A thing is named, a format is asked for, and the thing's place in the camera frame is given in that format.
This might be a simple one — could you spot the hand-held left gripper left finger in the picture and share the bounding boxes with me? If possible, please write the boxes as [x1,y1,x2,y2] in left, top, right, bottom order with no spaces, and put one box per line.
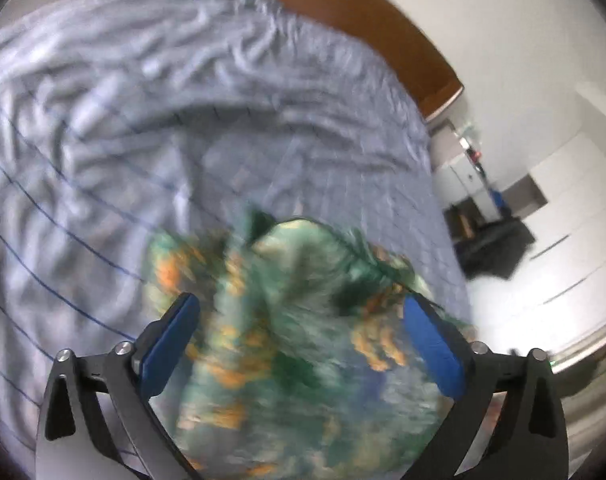
[35,292,204,480]

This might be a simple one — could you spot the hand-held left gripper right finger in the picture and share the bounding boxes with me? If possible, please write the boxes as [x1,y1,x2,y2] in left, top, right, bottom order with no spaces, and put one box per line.
[403,292,570,480]

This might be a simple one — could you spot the green printed padded jacket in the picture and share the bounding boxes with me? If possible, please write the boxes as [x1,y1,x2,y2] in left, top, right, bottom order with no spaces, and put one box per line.
[143,205,476,480]

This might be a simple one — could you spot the dark jacket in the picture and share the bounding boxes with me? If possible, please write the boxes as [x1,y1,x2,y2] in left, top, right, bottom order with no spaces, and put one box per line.
[453,217,536,281]

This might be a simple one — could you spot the white desk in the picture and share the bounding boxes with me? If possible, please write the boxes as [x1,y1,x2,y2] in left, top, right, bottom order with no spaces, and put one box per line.
[430,117,508,226]

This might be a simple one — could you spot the white wardrobe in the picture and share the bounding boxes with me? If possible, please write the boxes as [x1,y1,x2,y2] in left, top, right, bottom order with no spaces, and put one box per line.
[470,85,606,361]

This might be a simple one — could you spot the blue checked duvet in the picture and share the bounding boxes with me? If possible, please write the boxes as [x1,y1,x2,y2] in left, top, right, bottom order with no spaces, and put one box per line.
[0,0,476,461]

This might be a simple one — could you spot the wooden bed headboard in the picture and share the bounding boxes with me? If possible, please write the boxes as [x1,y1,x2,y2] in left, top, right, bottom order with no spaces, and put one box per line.
[230,0,464,121]

